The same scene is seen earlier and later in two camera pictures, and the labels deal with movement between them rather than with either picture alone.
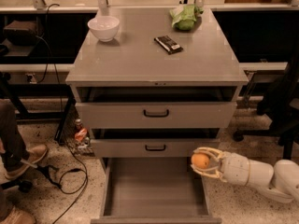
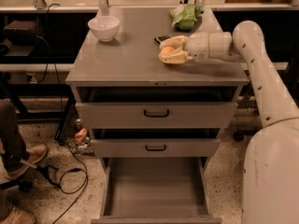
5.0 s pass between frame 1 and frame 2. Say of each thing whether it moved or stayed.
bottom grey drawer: stayed
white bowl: stayed
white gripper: moved
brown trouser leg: stayed
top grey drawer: stayed
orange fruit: moved
